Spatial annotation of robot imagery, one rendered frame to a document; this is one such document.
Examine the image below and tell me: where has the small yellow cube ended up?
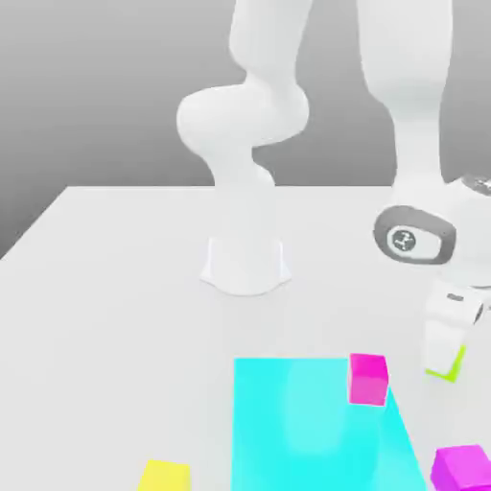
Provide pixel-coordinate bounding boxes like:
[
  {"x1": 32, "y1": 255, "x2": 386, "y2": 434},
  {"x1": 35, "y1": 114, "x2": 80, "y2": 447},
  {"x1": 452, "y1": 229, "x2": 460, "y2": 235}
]
[{"x1": 136, "y1": 458, "x2": 192, "y2": 491}]

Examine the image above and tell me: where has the small pink cube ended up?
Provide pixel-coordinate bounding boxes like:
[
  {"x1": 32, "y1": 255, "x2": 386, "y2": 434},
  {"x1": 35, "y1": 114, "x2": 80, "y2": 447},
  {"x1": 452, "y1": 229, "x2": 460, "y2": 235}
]
[{"x1": 347, "y1": 352, "x2": 389, "y2": 408}]

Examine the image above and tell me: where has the small magenta cube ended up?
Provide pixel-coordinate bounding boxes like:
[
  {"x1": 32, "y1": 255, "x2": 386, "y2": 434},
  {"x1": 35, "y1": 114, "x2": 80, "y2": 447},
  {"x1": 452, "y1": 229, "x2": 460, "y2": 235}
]
[{"x1": 429, "y1": 443, "x2": 491, "y2": 491}]

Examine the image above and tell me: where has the large cyan box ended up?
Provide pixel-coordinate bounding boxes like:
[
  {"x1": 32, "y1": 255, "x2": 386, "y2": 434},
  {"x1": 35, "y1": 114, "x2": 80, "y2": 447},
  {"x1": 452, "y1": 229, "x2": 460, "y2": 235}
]
[{"x1": 230, "y1": 356, "x2": 430, "y2": 491}]

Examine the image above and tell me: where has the small lime green cube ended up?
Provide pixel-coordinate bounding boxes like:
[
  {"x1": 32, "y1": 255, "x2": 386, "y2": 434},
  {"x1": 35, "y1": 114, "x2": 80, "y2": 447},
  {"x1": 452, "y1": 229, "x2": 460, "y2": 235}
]
[{"x1": 424, "y1": 343, "x2": 468, "y2": 384}]

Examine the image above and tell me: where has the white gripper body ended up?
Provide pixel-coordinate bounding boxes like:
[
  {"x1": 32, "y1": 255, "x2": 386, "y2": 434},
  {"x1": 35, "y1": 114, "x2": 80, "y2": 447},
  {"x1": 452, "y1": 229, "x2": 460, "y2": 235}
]
[{"x1": 423, "y1": 280, "x2": 485, "y2": 332}]

